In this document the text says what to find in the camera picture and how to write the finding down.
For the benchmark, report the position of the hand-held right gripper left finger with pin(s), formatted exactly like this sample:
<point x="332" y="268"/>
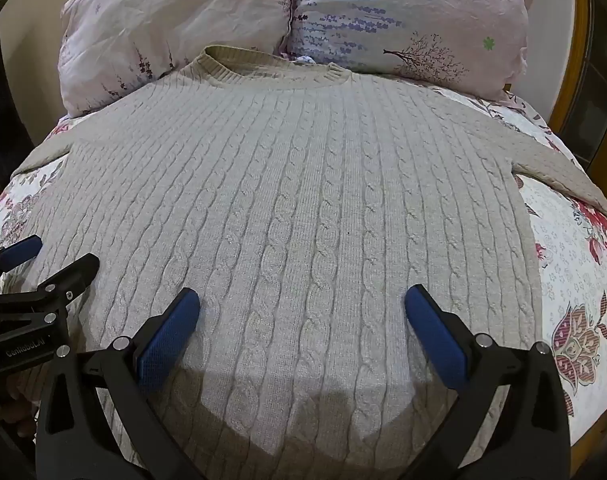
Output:
<point x="167" y="342"/>

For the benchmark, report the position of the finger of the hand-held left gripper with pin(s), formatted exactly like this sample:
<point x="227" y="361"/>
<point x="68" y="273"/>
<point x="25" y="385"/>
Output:
<point x="73" y="274"/>
<point x="18" y="252"/>

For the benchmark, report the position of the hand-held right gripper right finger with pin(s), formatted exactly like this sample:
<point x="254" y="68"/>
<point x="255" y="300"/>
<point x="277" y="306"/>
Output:
<point x="433" y="342"/>

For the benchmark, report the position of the person's left hand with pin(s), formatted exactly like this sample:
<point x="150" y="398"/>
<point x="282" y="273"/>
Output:
<point x="19" y="422"/>

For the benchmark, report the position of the floral bed sheet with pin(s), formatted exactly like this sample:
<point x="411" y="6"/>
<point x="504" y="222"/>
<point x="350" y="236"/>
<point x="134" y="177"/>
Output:
<point x="573" y="270"/>

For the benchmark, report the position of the pink floral pillow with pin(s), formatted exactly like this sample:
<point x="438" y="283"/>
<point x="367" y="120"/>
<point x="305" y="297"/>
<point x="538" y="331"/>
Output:
<point x="173" y="25"/>

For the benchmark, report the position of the lavender print pillow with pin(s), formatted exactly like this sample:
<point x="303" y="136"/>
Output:
<point x="413" y="15"/>

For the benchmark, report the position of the yellow wooden frame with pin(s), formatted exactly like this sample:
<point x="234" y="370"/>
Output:
<point x="576" y="60"/>

